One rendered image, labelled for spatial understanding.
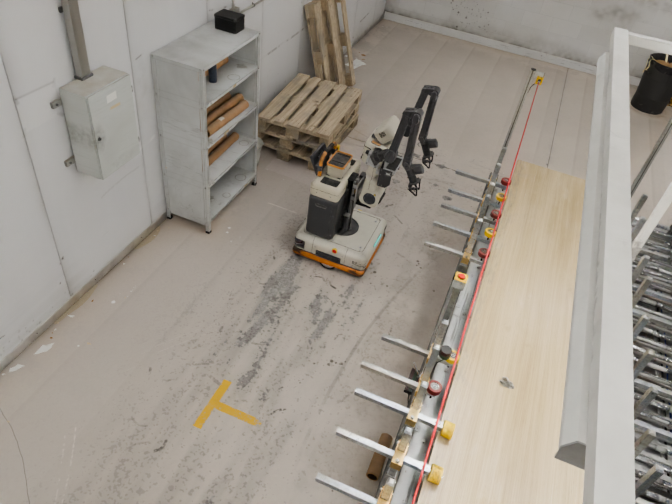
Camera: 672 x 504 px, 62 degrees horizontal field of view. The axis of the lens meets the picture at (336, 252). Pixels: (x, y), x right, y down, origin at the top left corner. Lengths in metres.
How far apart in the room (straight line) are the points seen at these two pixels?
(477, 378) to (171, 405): 2.01
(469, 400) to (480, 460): 0.34
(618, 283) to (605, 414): 0.42
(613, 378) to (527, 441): 1.83
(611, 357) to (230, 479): 2.77
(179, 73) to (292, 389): 2.43
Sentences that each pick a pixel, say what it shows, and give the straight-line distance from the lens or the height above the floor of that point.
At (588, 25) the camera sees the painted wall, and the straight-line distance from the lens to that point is 10.02.
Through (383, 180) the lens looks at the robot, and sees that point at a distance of 4.34.
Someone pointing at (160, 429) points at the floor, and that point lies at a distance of 3.92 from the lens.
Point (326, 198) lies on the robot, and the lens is 4.45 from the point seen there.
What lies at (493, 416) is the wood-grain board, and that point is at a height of 0.90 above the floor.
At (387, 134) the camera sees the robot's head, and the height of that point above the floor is 1.32.
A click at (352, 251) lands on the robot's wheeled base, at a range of 4.66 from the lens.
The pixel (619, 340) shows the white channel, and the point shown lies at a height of 2.46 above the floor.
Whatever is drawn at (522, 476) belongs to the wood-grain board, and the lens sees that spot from 3.01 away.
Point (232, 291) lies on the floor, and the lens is 4.63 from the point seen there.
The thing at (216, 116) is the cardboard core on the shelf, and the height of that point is 0.95.
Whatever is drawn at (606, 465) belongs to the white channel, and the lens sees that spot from 1.19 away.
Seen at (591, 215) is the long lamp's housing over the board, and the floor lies 2.37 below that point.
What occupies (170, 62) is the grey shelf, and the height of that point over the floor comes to 1.53.
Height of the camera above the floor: 3.36
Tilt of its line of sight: 42 degrees down
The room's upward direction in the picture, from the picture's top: 9 degrees clockwise
